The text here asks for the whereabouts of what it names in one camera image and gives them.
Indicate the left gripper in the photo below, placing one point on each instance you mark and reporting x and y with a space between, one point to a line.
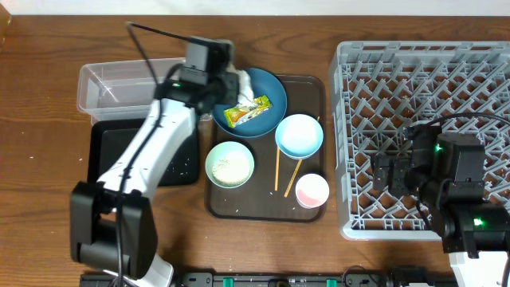
229 84

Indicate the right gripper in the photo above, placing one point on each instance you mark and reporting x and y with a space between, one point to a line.
399 163

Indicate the yellow green snack wrapper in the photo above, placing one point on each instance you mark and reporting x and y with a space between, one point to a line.
242 113

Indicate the dark blue plate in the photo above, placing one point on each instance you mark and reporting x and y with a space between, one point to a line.
263 83

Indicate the white pink cup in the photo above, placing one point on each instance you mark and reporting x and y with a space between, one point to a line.
312 191

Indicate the light blue bowl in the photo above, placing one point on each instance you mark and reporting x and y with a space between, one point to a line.
299 136

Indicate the white tissue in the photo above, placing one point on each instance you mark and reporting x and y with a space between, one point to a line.
245 95

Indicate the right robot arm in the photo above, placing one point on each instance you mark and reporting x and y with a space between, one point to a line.
445 173

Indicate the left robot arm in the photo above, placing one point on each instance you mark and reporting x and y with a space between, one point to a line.
112 227

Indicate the grey dishwasher rack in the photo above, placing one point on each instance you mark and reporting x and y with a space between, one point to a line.
380 88

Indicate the clear plastic waste bin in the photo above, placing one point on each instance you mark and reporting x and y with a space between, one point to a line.
118 90

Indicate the mint bowl with rice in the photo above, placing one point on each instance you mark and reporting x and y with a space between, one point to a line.
229 164

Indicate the right wooden chopstick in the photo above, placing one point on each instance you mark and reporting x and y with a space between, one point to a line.
294 174

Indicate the wooden chopstick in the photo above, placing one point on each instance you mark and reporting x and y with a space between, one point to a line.
277 169
294 174

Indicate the dark brown serving tray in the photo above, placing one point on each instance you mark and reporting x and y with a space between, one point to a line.
256 199

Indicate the left wooden chopstick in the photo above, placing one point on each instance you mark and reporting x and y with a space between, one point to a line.
277 169

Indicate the black plastic tray bin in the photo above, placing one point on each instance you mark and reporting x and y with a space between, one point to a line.
110 138

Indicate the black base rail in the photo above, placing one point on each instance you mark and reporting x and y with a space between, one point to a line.
353 280

